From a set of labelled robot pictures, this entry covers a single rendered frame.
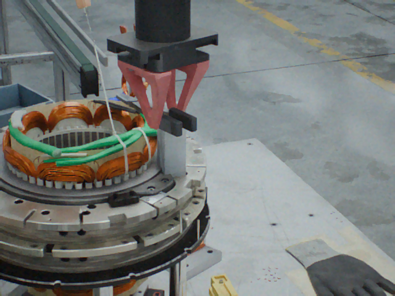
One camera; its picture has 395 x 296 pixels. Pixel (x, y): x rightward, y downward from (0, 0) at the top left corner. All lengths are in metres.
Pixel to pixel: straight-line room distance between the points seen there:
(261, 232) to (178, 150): 0.55
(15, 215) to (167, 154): 0.19
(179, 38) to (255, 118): 3.20
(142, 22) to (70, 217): 0.24
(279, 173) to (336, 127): 2.24
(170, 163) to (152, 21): 0.24
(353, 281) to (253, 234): 0.23
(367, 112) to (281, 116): 0.43
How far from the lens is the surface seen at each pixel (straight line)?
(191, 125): 0.87
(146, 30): 0.84
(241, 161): 1.79
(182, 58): 0.84
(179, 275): 1.18
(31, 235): 0.97
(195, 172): 1.04
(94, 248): 0.95
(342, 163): 3.64
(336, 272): 1.40
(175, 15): 0.83
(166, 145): 1.00
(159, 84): 0.83
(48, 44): 2.86
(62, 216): 0.95
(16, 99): 1.44
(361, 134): 3.93
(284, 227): 1.55
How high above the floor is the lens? 1.56
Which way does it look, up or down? 25 degrees down
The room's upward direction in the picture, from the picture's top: 1 degrees clockwise
